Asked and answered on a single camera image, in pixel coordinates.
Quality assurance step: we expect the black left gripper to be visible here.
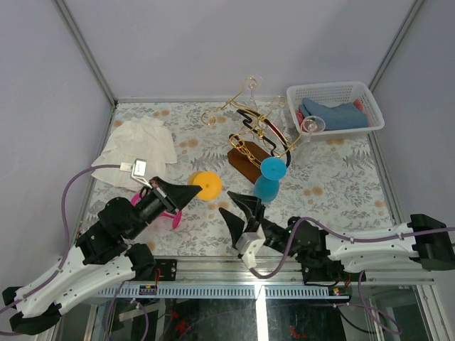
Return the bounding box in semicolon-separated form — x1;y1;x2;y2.
129;178;205;242

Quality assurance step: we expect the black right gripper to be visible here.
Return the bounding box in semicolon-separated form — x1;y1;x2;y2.
219;190;297;258

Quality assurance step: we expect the pink plastic wine glass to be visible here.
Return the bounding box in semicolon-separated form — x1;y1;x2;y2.
131;193;182;230

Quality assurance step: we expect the yellow plastic goblet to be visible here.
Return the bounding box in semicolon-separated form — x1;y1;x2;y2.
188;171;223;201

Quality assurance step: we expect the blue plastic wine glass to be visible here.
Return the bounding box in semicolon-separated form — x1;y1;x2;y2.
253;157;287;202

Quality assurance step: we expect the gold wire wine glass rack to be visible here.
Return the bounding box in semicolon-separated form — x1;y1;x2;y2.
200;81;297;183

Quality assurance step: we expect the ribbed clear wine glass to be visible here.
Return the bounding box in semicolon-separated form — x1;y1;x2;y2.
242;75;263;111

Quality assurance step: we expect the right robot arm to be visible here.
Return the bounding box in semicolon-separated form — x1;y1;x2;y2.
219;192;454;283

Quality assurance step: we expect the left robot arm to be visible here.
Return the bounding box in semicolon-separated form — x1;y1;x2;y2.
2;177;202;336

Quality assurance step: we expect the white cloth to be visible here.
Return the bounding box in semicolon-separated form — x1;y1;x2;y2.
92;117;177;180

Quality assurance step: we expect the white plastic basket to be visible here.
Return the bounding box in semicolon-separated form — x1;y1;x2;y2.
287;81;385;141

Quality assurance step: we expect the blue cloth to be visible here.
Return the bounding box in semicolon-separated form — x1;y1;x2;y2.
297;97;368;129

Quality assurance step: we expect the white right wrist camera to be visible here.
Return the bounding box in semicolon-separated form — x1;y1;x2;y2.
235;227;266;269

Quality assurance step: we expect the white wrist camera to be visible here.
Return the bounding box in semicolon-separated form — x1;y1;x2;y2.
235;227;266;269
119;158;151;188

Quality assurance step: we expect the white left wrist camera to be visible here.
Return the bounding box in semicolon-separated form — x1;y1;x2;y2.
119;158;151;188

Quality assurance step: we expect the aluminium mounting rail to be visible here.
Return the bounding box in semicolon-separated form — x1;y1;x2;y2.
169;256;435;285

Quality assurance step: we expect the slotted cable duct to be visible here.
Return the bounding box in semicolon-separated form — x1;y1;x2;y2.
97;284;348;300

